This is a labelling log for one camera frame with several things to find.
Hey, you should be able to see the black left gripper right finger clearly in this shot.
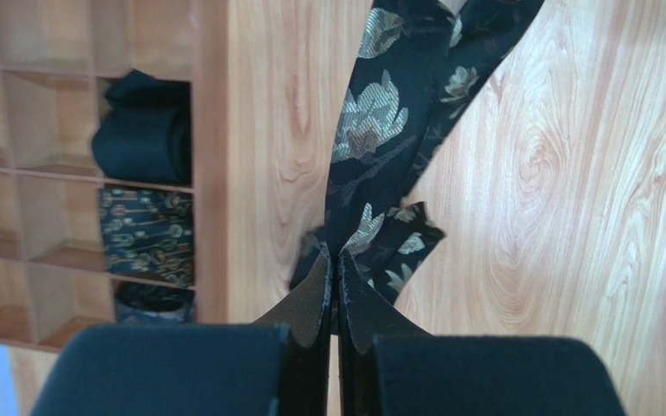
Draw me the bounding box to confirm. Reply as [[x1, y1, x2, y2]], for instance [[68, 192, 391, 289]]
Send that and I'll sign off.
[[337, 254, 624, 415]]

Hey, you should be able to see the wooden compartment organizer box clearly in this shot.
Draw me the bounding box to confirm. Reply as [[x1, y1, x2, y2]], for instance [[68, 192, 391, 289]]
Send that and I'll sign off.
[[0, 1, 228, 352]]

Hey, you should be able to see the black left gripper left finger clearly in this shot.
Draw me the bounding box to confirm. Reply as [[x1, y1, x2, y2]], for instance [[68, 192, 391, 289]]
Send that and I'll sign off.
[[32, 255, 332, 415]]

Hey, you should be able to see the dark patterned rolled tie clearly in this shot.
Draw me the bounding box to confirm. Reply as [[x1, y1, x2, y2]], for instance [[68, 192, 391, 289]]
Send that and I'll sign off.
[[97, 187, 195, 287]]

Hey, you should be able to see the dark blue rolled tie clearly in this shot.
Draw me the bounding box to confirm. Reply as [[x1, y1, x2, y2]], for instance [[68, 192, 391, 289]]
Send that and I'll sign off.
[[114, 282, 196, 324]]

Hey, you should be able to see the black floral necktie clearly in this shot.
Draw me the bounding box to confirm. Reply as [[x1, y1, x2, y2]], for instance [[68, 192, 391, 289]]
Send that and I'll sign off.
[[290, 0, 542, 302]]

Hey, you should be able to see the plain black rolled tie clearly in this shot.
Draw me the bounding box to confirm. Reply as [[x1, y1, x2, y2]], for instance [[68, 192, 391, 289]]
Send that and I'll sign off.
[[92, 69, 193, 185]]

